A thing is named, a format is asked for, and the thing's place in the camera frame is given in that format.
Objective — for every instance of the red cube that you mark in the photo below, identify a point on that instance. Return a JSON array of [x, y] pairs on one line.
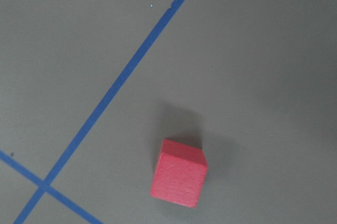
[[179, 174]]

